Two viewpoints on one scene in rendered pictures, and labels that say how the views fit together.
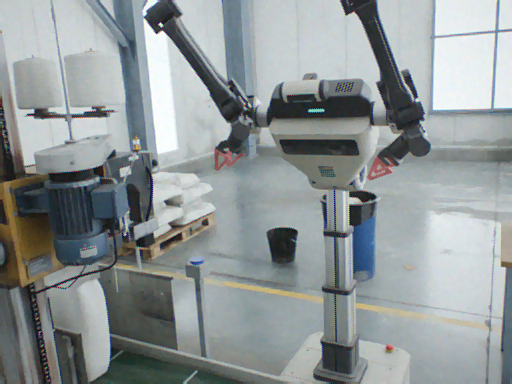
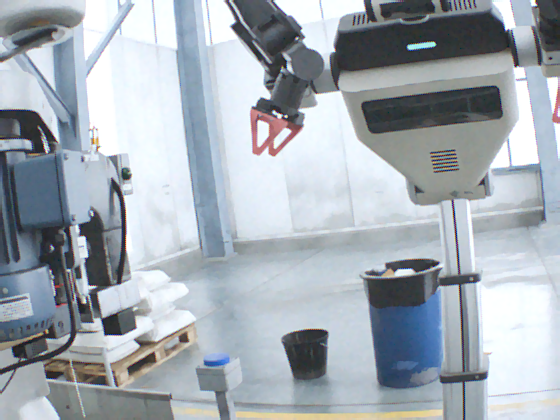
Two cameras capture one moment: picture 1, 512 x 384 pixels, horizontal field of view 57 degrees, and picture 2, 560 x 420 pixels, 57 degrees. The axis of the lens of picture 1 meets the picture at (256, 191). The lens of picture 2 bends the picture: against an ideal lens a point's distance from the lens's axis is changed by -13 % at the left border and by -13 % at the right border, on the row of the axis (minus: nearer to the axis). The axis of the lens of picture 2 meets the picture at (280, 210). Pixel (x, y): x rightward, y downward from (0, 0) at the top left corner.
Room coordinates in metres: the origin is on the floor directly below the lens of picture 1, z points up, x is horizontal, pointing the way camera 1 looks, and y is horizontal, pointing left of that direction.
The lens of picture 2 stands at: (0.62, 0.23, 1.24)
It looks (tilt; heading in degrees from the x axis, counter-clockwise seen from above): 4 degrees down; 353
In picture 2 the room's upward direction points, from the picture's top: 8 degrees counter-clockwise
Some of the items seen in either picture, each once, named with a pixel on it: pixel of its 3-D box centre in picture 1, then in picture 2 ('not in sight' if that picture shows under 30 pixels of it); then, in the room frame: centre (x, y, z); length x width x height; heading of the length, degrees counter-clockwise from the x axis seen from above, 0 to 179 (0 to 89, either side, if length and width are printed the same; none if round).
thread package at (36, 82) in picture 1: (37, 84); not in sight; (1.59, 0.70, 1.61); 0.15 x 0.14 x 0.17; 62
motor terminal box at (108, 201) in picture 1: (111, 204); (54, 200); (1.33, 0.43, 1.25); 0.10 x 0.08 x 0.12; 177
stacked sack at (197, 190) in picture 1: (182, 192); (148, 297); (5.09, 0.81, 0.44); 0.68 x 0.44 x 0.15; 152
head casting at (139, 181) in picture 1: (101, 186); (38, 222); (1.79, 0.60, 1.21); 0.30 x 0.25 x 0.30; 62
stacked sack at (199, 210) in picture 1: (186, 213); (156, 326); (5.09, 0.80, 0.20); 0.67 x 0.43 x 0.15; 152
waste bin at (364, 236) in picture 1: (349, 235); (407, 323); (3.63, -0.74, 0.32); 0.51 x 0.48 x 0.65; 152
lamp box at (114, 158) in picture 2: (146, 162); (112, 176); (1.87, 0.43, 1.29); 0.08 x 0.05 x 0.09; 62
